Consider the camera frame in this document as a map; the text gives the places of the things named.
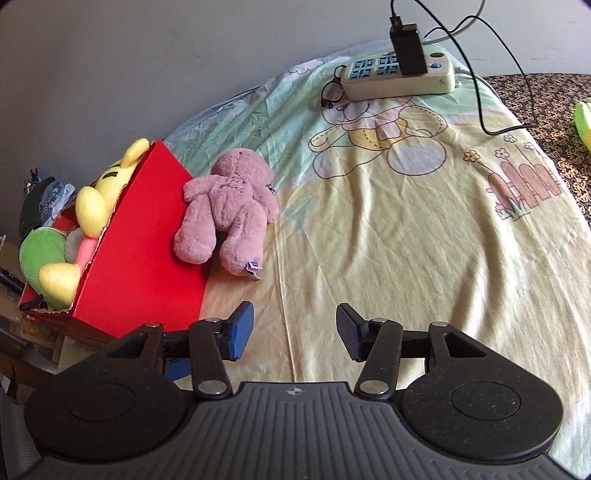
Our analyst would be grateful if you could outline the black eyeglasses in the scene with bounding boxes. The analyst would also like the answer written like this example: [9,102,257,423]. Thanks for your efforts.
[320,78,345,109]

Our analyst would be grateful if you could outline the green and yellow plush toy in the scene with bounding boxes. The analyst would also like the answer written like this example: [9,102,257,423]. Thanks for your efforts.
[574,97,591,151]

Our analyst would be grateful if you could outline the cartoon printed bedsheet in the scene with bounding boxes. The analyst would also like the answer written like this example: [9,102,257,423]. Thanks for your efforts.
[164,39,591,467]

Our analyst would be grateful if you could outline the pile of clothes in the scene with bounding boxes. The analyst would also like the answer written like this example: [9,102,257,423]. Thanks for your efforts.
[18,168,77,241]

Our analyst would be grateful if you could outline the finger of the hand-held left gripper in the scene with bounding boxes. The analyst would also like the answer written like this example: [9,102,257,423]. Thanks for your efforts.
[165,357,193,382]

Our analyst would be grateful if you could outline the yellow plush tiger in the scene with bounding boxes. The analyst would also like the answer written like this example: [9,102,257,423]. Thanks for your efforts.
[39,138,151,301]

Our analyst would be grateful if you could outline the pink plush bear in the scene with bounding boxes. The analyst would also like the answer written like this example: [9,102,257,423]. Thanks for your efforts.
[174,148,279,281]

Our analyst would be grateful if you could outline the dark patterned blanket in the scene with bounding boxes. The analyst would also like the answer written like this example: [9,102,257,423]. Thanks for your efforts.
[485,73,591,227]

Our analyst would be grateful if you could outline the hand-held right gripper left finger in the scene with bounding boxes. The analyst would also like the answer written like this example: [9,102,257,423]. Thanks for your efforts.
[104,301,256,400]

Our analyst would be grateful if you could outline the black charger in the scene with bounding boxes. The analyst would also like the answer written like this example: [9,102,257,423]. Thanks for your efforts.
[390,23,428,76]

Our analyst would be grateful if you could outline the black charger cable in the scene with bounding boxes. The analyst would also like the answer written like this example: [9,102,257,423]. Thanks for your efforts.
[390,0,539,137]

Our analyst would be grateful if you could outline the red cardboard box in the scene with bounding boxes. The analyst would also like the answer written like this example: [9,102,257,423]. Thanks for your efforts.
[18,141,218,342]

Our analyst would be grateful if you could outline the white cable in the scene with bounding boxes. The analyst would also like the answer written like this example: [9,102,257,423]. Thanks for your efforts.
[418,0,485,47]

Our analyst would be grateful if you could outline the cream power strip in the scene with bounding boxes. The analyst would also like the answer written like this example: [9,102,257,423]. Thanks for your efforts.
[341,50,456,101]

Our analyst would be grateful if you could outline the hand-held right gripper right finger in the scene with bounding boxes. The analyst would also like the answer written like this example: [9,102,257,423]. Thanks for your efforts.
[335,302,488,400]

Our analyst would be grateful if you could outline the green plush bean toy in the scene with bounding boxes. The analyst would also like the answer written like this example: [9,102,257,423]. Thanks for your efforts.
[19,228,68,310]

